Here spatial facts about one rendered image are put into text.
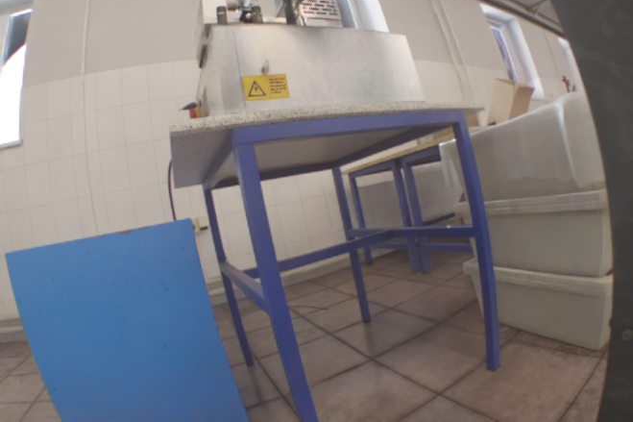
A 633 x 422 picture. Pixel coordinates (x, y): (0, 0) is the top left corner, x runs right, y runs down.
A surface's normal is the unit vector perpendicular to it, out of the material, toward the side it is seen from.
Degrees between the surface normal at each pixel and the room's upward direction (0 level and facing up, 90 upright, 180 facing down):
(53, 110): 90
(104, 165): 90
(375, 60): 90
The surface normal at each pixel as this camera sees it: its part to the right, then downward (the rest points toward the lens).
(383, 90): 0.40, -0.13
